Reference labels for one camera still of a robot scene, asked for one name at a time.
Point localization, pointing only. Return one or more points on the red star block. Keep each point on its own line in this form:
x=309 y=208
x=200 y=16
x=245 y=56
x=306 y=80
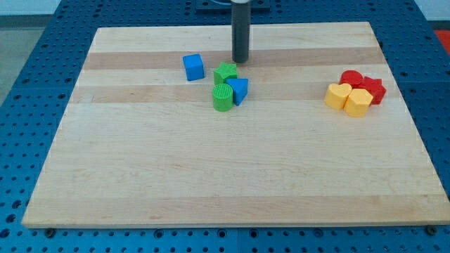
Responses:
x=375 y=88

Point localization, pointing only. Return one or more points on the blue triangle block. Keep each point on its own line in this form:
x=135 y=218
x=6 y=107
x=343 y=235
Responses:
x=240 y=89

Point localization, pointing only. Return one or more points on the blue cube block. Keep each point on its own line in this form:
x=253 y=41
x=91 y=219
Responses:
x=194 y=67

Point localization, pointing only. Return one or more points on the green cylinder block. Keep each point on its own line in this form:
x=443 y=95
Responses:
x=222 y=97

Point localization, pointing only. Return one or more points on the green star block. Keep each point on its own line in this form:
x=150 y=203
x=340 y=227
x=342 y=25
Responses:
x=224 y=72

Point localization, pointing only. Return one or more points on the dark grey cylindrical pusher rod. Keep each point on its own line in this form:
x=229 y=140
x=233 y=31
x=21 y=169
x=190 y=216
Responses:
x=240 y=29

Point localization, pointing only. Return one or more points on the light wooden board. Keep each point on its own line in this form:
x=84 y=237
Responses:
x=140 y=146

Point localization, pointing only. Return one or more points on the yellow hexagon block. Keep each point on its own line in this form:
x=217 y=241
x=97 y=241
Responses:
x=358 y=103

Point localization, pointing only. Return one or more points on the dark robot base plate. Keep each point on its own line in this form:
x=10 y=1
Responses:
x=208 y=6

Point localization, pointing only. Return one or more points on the red cylinder block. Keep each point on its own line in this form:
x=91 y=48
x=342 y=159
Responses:
x=352 y=77

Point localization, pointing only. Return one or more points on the yellow heart block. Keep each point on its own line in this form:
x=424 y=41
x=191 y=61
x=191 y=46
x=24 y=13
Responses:
x=336 y=95

